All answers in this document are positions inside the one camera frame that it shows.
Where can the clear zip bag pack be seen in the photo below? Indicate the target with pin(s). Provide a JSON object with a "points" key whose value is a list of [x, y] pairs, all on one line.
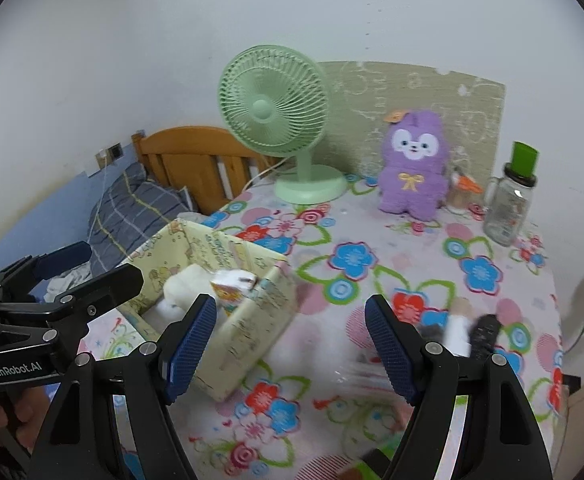
{"points": [[364, 375]]}

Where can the cotton swab container orange lid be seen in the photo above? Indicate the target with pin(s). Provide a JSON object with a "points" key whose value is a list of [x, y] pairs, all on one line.
{"points": [[463, 190]]}

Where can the person's left hand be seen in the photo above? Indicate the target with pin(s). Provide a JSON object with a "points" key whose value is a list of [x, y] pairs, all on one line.
{"points": [[31, 409]]}

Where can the yellow cartoon storage box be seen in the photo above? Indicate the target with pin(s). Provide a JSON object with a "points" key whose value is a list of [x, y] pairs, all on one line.
{"points": [[253, 288]]}

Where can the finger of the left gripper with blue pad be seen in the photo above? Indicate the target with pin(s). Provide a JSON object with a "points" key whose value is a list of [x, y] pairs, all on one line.
{"points": [[76, 307], [18, 279]]}

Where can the wall power socket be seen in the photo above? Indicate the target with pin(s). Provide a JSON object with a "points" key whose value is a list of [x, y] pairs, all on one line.
{"points": [[107, 156]]}

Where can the green desk fan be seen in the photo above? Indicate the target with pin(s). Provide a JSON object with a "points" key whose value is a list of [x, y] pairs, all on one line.
{"points": [[275, 101]]}

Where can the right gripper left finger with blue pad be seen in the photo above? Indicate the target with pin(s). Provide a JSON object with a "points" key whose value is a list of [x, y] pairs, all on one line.
{"points": [[182, 345]]}

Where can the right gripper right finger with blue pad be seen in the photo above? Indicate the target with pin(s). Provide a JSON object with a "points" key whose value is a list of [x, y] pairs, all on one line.
{"points": [[420, 371]]}

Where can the floral tablecloth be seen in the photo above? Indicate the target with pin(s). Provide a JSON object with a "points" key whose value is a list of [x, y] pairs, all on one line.
{"points": [[341, 330]]}

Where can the small orange printed carton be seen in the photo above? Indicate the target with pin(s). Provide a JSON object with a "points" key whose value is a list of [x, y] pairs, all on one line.
{"points": [[231, 286]]}

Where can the white crumpled cloth on bed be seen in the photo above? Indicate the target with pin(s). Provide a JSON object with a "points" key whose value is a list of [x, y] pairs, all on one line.
{"points": [[67, 280]]}

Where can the beige cartoon wall sheet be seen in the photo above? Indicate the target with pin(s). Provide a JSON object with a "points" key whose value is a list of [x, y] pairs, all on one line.
{"points": [[364, 94]]}

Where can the purple plush toy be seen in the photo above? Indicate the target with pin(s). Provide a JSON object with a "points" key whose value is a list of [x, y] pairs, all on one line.
{"points": [[415, 154]]}

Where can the grey velvet scrunchie cloth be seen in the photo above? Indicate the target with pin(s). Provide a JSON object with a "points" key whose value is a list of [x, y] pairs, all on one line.
{"points": [[483, 334]]}

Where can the white soft item in box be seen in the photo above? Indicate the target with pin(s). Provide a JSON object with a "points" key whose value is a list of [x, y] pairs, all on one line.
{"points": [[179, 293]]}

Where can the blue bed sheet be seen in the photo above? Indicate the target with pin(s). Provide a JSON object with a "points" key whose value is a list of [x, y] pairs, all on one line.
{"points": [[64, 216]]}

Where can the grey plaid pillow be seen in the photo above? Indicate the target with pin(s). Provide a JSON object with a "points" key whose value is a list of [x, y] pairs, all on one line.
{"points": [[129, 212]]}

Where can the glass mason jar green lid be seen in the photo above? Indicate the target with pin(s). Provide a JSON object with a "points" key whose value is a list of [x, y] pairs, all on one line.
{"points": [[507, 199]]}

